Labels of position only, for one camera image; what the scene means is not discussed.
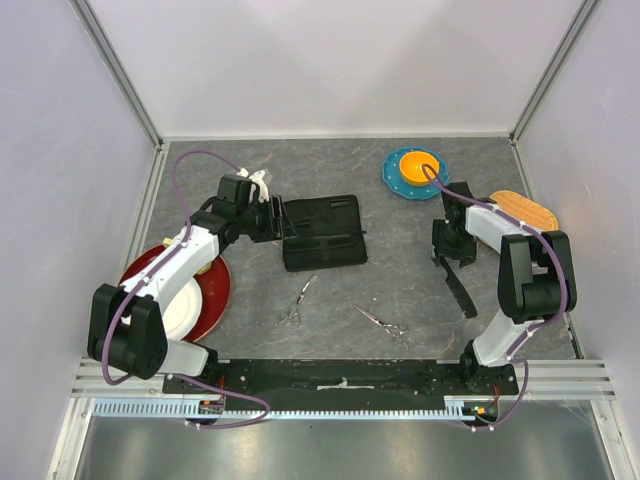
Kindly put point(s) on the aluminium front rail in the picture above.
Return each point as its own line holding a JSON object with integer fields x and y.
{"x": 549, "y": 380}

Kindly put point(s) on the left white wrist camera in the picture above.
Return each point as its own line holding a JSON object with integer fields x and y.
{"x": 260, "y": 180}

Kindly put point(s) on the white plate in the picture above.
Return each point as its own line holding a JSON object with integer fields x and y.
{"x": 183, "y": 311}

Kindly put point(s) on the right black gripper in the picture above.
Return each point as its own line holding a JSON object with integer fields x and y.
{"x": 467, "y": 253}

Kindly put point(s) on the aluminium corner post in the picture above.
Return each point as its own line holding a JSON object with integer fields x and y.
{"x": 96, "y": 31}
{"x": 578, "y": 23}

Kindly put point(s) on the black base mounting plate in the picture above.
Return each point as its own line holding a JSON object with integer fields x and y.
{"x": 357, "y": 384}

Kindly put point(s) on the left aluminium corner post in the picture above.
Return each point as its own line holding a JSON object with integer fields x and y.
{"x": 96, "y": 31}

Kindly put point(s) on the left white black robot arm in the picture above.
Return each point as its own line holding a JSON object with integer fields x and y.
{"x": 127, "y": 334}

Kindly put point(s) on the right aluminium corner post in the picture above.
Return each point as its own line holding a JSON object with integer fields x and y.
{"x": 578, "y": 23}

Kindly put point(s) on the orange bowl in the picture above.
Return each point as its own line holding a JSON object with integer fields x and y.
{"x": 417, "y": 167}

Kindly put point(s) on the black zip tool case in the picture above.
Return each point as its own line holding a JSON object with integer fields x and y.
{"x": 333, "y": 234}

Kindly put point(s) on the red plate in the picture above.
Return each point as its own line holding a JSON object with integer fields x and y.
{"x": 215, "y": 285}

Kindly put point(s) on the slotted cable duct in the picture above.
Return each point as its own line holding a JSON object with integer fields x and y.
{"x": 195, "y": 409}

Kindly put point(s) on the orange woven mat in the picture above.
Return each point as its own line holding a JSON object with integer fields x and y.
{"x": 508, "y": 210}

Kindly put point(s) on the long black toothed comb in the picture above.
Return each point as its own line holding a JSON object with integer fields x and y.
{"x": 459, "y": 292}

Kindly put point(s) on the silver scissors left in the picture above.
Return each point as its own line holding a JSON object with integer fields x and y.
{"x": 292, "y": 314}

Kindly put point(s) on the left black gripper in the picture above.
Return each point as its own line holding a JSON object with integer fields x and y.
{"x": 280, "y": 226}

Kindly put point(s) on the teal scalloped plate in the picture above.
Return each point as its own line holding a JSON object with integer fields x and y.
{"x": 393, "y": 179}

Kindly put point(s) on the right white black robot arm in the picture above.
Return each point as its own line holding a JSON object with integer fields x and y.
{"x": 536, "y": 281}

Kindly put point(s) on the pink-tinted scissors right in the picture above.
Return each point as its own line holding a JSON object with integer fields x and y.
{"x": 396, "y": 332}

